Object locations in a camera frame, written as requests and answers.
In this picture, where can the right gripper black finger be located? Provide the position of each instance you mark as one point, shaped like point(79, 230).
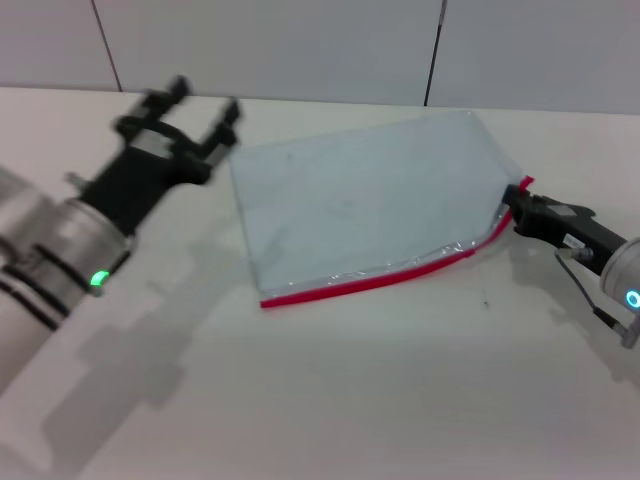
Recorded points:
point(517, 222)
point(515, 195)

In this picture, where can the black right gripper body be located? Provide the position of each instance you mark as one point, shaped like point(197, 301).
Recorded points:
point(560, 222)

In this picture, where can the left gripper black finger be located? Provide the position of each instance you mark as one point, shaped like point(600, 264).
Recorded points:
point(165, 102)
point(225, 127)

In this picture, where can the red zipper slider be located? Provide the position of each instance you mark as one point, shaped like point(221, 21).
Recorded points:
point(467, 252)

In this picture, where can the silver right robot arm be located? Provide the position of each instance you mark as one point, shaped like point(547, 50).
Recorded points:
point(625, 275)

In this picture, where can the clear document bag red zipper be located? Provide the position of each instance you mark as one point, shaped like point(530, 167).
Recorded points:
point(365, 200)

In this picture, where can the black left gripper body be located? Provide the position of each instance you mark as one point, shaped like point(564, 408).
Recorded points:
point(145, 170)

